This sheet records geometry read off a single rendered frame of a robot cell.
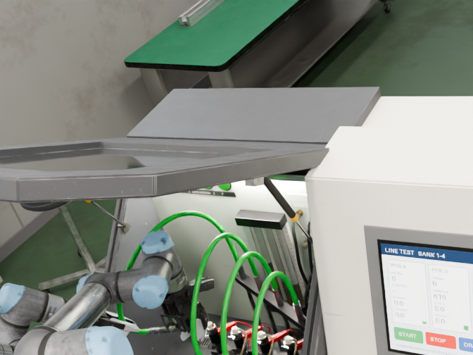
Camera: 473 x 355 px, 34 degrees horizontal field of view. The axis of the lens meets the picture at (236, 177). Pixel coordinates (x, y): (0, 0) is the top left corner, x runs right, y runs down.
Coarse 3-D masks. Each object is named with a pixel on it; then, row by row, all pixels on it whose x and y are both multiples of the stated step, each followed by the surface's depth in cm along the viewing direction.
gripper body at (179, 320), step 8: (184, 288) 194; (168, 296) 195; (176, 296) 193; (184, 296) 197; (168, 304) 194; (176, 304) 194; (184, 304) 198; (200, 304) 200; (168, 312) 196; (176, 312) 196; (184, 312) 195; (176, 320) 196; (184, 320) 194; (184, 328) 196
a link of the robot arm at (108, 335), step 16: (48, 336) 145; (64, 336) 144; (80, 336) 142; (96, 336) 141; (112, 336) 142; (48, 352) 142; (64, 352) 141; (80, 352) 140; (96, 352) 139; (112, 352) 140; (128, 352) 146
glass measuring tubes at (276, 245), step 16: (240, 224) 218; (256, 224) 214; (272, 224) 211; (288, 224) 214; (256, 240) 223; (272, 240) 217; (288, 240) 217; (272, 256) 224; (288, 256) 218; (288, 272) 225; (304, 288) 225; (304, 304) 228
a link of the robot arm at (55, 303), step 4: (52, 296) 194; (56, 296) 195; (52, 300) 192; (56, 300) 193; (60, 300) 194; (48, 304) 191; (52, 304) 192; (56, 304) 192; (60, 304) 193; (64, 304) 194; (48, 308) 191; (52, 308) 191; (56, 308) 192; (60, 308) 192; (48, 312) 191; (52, 312) 192; (44, 316) 191; (48, 316) 191; (44, 320) 192
